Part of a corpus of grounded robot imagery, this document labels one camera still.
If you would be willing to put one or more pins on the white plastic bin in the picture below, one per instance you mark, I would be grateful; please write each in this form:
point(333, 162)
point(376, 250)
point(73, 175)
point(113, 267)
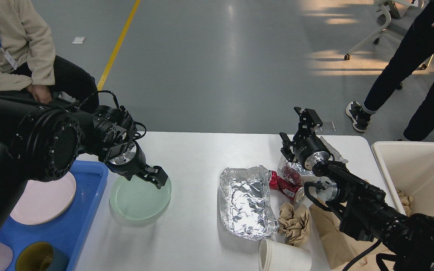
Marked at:
point(408, 166)

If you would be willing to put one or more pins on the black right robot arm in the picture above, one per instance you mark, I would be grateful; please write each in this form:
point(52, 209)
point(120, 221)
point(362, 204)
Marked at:
point(360, 206)

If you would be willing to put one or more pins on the white paper cup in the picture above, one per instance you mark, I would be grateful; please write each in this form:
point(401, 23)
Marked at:
point(276, 256)

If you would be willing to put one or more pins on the dark teal mug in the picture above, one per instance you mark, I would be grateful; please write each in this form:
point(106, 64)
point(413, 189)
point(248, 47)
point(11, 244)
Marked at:
point(41, 256)

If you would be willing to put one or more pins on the crumpled brown paper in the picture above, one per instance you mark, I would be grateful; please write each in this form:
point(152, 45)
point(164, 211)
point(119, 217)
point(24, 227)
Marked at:
point(295, 223)

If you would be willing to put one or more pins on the crumpled paper in bin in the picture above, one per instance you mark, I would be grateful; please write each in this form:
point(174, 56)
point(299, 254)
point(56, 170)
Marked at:
point(406, 202)

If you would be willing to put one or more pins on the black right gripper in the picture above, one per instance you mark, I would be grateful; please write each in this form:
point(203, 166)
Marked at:
point(308, 148)

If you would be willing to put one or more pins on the pink plate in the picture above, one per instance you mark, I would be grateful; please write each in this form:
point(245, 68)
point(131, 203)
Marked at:
point(42, 202)

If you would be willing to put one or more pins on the green plate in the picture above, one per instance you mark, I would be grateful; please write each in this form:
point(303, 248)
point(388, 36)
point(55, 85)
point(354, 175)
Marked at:
point(138, 199)

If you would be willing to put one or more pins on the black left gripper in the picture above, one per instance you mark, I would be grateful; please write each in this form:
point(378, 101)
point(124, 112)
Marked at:
point(133, 163)

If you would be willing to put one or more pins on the grey office chair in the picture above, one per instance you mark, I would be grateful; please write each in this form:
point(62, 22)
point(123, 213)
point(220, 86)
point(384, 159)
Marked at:
point(394, 19)

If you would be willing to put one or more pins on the blue plastic tray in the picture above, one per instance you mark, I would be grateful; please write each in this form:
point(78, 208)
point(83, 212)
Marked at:
point(67, 232)

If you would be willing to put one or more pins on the brown paper bag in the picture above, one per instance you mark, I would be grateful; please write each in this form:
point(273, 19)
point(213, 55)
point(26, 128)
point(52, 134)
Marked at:
point(340, 249)

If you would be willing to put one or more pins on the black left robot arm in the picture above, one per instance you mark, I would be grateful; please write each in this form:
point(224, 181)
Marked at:
point(41, 142)

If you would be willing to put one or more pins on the person in beige sweater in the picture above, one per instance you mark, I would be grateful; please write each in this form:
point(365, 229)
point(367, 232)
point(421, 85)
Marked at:
point(29, 66)

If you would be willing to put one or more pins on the crushed red can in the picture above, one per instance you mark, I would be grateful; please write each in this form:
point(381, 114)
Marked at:
point(294, 192)

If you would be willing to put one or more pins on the aluminium foil tray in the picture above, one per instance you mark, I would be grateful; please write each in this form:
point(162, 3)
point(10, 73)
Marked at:
point(244, 202)

